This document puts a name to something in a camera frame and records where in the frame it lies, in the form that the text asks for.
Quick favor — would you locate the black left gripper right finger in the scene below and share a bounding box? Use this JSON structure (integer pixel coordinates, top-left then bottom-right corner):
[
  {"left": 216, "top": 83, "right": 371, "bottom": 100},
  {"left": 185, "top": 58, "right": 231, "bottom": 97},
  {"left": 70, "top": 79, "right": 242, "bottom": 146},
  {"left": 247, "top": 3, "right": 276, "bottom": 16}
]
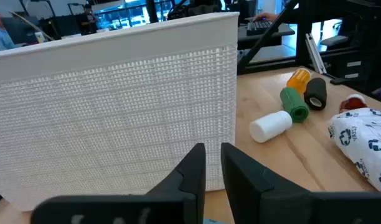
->
[{"left": 220, "top": 142, "right": 381, "bottom": 224}]

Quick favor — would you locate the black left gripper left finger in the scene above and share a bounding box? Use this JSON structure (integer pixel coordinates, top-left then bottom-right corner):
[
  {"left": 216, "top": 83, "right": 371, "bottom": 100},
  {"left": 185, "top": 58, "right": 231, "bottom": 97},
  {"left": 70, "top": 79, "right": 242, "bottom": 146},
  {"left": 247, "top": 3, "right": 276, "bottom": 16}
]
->
[{"left": 30, "top": 142, "right": 207, "bottom": 224}]

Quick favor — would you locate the white plastic pill bottle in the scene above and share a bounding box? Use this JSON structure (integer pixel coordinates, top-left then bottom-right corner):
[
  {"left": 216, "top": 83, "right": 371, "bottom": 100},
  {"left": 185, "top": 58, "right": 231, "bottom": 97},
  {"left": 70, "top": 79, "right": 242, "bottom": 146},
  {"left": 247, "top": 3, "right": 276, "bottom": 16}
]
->
[{"left": 248, "top": 110, "right": 293, "bottom": 144}]

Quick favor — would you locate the orange pill bottle white cap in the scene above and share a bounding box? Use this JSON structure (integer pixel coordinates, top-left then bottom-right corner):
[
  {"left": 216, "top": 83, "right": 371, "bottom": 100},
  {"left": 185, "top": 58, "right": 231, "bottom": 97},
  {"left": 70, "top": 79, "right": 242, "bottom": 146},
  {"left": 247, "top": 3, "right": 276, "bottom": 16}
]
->
[{"left": 286, "top": 68, "right": 312, "bottom": 96}]

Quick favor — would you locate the white package blue print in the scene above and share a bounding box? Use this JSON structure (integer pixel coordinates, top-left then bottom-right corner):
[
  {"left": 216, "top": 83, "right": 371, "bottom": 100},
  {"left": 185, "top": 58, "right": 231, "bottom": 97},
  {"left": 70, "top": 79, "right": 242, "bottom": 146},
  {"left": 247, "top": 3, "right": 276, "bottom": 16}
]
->
[{"left": 327, "top": 107, "right": 381, "bottom": 192}]

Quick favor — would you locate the amber pill bottle white cap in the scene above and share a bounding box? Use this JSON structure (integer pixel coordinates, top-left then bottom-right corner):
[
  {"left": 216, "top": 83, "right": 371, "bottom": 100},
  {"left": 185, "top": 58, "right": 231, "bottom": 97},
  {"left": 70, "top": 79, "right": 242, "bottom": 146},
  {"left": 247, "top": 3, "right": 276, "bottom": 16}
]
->
[{"left": 339, "top": 93, "right": 368, "bottom": 114}]

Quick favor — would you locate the white perforated plastic basket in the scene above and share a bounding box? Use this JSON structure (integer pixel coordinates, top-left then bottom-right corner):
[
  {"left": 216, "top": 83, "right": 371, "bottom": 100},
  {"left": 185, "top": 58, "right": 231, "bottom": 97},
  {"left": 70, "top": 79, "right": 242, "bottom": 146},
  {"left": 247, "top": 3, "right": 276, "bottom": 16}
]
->
[{"left": 0, "top": 11, "right": 240, "bottom": 212}]

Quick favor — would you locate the silver aluminium extrusion bar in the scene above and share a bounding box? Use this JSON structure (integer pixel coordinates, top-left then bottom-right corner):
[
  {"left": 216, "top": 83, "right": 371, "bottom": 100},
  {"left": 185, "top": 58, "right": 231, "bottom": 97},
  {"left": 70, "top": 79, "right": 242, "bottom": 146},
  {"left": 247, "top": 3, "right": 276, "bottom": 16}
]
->
[{"left": 304, "top": 32, "right": 327, "bottom": 75}]

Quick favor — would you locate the black drawer cabinet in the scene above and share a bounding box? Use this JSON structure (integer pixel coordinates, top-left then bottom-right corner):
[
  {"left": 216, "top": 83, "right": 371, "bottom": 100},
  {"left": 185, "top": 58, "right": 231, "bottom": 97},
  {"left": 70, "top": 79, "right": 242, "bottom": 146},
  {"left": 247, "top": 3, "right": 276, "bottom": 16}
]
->
[{"left": 321, "top": 49, "right": 378, "bottom": 80}]

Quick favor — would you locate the black computer keyboard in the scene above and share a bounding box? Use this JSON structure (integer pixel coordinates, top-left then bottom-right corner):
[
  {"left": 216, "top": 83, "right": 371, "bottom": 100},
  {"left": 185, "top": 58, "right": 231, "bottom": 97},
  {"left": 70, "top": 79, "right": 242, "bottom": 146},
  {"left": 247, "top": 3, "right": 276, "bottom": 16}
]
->
[{"left": 245, "top": 19, "right": 274, "bottom": 37}]

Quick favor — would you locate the black desk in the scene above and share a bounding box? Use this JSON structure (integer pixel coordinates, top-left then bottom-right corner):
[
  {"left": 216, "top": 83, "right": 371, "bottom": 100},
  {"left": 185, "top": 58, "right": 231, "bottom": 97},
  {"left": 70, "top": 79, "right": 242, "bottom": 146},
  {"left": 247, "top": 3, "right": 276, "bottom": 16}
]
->
[{"left": 237, "top": 23, "right": 296, "bottom": 50}]

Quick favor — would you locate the black office chair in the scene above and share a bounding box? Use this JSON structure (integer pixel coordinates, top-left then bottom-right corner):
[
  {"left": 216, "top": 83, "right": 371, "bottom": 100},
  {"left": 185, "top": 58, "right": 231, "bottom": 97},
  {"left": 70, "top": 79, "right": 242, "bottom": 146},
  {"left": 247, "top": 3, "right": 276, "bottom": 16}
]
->
[{"left": 319, "top": 18, "right": 350, "bottom": 47}]

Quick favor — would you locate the person's hand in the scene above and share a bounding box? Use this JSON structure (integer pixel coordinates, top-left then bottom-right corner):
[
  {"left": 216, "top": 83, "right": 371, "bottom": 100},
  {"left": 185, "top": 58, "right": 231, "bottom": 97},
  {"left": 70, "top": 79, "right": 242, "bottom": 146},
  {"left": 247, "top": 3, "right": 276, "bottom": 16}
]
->
[{"left": 253, "top": 12, "right": 280, "bottom": 22}]

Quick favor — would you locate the person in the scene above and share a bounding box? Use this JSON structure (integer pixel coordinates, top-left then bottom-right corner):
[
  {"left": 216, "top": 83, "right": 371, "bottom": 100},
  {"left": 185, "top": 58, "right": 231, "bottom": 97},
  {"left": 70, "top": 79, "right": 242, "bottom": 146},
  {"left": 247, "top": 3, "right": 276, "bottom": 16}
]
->
[
  {"left": 0, "top": 11, "right": 17, "bottom": 53},
  {"left": 84, "top": 3, "right": 98, "bottom": 32}
]

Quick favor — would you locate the black flat bracket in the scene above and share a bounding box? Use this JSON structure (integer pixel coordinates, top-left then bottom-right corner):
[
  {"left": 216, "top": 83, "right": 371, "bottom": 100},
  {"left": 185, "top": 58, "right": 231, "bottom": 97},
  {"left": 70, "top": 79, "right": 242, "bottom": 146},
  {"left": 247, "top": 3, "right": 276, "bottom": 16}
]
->
[{"left": 329, "top": 77, "right": 353, "bottom": 85}]

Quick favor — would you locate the black vertical frame post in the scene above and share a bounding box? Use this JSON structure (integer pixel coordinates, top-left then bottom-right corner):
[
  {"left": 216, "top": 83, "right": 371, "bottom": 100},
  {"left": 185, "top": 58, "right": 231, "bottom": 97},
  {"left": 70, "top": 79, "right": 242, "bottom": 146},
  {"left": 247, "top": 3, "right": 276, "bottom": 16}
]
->
[{"left": 295, "top": 0, "right": 322, "bottom": 68}]

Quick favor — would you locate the black diagonal frame strut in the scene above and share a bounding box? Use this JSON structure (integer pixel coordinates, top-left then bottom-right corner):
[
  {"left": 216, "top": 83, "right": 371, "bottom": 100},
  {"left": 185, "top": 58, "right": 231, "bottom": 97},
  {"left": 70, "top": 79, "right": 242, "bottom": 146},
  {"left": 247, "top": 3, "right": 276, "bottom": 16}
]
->
[{"left": 237, "top": 0, "right": 300, "bottom": 74}]

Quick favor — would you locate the thin black post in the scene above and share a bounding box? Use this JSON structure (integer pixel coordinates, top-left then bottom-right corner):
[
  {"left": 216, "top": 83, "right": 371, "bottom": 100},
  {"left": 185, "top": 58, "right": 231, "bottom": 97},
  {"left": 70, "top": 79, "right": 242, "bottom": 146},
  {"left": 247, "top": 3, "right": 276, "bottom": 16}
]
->
[{"left": 146, "top": 0, "right": 159, "bottom": 24}]

